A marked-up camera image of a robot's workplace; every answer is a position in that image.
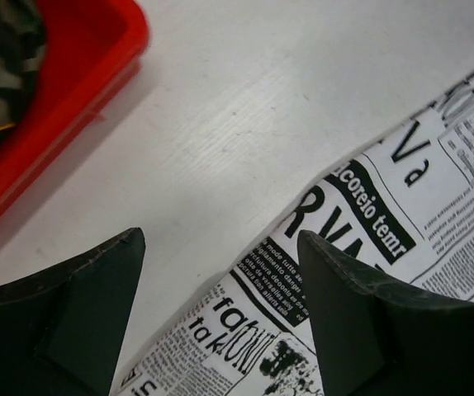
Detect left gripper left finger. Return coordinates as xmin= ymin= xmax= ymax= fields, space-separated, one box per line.
xmin=0 ymin=228 xmax=145 ymax=395

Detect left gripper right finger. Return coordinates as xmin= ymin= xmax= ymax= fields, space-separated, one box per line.
xmin=297 ymin=230 xmax=474 ymax=395

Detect newspaper print trousers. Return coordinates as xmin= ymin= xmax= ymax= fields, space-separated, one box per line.
xmin=117 ymin=72 xmax=474 ymax=395

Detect camouflage trousers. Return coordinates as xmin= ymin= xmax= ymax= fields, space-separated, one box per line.
xmin=0 ymin=0 xmax=46 ymax=145

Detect red plastic bin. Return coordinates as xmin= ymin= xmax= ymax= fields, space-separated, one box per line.
xmin=0 ymin=0 xmax=150 ymax=216

